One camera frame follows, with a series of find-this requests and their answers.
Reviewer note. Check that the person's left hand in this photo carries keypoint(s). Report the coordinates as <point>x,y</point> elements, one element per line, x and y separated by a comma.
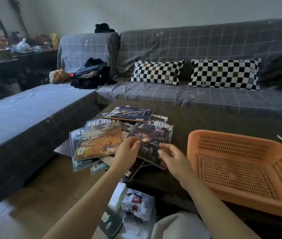
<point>127,154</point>

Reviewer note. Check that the blue pyramid cover magazine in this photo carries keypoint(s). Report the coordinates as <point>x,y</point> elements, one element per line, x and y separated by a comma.
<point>128,113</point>

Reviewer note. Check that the grey checked covered sofa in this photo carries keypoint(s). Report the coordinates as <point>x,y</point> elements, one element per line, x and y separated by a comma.
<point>180,42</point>

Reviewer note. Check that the white plastic bag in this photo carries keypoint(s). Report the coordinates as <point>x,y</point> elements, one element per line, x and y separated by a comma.
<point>23,46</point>

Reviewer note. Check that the yellow packet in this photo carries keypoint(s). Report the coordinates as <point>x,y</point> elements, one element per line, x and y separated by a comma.
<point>54,41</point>

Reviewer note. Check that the orange desert cover magazine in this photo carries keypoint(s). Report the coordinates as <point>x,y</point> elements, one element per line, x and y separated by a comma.
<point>98,139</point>

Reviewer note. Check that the clear plastic bag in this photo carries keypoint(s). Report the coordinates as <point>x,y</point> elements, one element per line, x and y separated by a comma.
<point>136,229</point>

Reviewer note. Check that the brown hanging wall ornament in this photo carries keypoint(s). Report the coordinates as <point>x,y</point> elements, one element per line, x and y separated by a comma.
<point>19,14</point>

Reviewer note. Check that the phone in green case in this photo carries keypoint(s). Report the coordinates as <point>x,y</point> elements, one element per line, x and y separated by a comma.
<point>110,224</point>

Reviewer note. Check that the person's light trousers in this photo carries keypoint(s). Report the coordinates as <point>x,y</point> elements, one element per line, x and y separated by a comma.
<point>178,226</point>

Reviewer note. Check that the blue vortex cover magazine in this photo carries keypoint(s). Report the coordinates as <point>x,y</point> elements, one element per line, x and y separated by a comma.
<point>75,141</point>

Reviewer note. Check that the blue white printed packet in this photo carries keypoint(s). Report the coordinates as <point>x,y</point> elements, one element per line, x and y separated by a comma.
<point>138,204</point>

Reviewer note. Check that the black white checkered pillow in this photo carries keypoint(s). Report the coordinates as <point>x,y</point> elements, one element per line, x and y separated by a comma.
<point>225,74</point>
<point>156,72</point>

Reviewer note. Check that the dark side counter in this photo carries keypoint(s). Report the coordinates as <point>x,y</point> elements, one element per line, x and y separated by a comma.
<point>11,72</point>

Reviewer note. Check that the orange plastic basket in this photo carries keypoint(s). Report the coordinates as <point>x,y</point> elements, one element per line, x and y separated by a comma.
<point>230,171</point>

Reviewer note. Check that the heap of dark clothes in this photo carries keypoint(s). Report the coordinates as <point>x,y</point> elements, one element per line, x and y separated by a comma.
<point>91,74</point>

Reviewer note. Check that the white tissue pack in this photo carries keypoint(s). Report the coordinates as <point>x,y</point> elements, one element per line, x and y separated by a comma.
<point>117,196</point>

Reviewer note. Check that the black crumpled garment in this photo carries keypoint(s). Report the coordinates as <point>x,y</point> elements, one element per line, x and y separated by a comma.
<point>103,28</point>

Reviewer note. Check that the person's right forearm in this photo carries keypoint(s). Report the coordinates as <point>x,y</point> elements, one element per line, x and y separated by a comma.
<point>213,211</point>

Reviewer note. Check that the person's left forearm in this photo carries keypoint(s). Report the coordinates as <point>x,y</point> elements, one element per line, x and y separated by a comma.
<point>86,211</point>

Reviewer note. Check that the person's right hand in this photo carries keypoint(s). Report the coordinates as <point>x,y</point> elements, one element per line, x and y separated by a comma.
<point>178,164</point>

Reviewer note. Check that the dark armoured figure magazine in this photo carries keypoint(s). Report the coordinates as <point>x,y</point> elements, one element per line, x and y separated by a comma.
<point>151,136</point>

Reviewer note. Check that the brown tied plastic bag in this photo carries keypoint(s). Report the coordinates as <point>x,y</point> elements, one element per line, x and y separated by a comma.
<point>59,77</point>

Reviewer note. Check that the dark speckled table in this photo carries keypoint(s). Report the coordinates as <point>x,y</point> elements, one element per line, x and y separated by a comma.
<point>205,116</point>

